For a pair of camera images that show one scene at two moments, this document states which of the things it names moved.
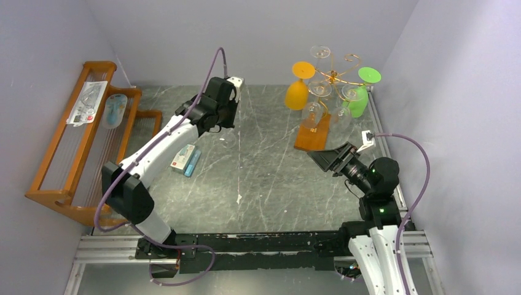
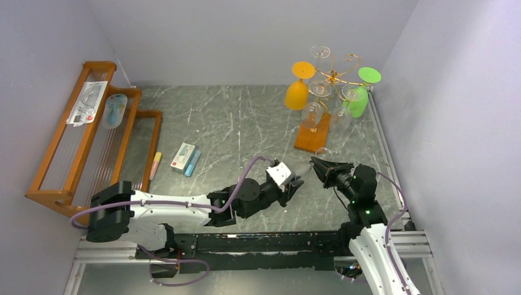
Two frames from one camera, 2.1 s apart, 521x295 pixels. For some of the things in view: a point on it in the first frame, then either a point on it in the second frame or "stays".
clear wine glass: (312, 112) stays
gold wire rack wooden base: (313, 139) stays
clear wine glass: (228, 139) -> (322, 153)
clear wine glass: (341, 117) stays
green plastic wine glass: (359, 98) stays
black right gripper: (341, 161) -> (333, 176)
